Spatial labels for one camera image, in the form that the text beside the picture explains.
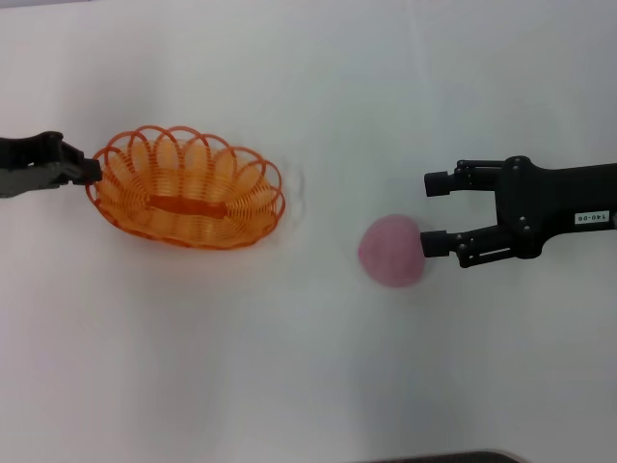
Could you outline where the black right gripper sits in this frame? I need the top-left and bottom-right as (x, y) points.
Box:
(419, 154), (617, 270)

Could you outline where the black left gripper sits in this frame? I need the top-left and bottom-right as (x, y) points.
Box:
(0, 130), (103, 199)

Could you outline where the pink peach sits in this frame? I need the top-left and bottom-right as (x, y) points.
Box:
(357, 213), (426, 289)

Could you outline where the orange wire oval basket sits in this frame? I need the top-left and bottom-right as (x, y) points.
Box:
(85, 124), (286, 251)

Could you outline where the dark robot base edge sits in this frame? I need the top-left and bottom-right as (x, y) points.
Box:
(368, 450), (524, 463)

